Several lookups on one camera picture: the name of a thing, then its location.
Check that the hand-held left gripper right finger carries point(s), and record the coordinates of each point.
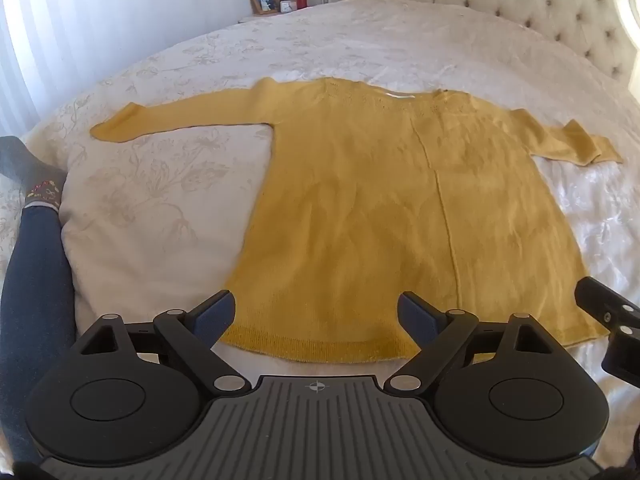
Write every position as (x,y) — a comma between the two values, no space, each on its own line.
(416,316)

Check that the yellow knit sweater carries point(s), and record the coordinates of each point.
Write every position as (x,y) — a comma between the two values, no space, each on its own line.
(360,220)

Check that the small desk clock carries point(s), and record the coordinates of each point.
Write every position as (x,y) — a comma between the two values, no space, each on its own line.
(287,6)

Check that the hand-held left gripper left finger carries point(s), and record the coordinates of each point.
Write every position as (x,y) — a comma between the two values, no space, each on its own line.
(216,316)

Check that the grey patterned sock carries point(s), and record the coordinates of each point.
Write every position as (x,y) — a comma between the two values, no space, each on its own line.
(27,165)

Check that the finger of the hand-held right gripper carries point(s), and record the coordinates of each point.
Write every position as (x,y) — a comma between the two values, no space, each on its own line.
(607,310)

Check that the wooden photo frame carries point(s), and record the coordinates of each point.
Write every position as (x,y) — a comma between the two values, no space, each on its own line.
(263,2)

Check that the person's leg in jeans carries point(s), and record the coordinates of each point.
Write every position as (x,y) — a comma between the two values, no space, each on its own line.
(35,300)

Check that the bed with white floral bedspread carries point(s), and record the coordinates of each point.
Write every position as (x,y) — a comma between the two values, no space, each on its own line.
(350,42)

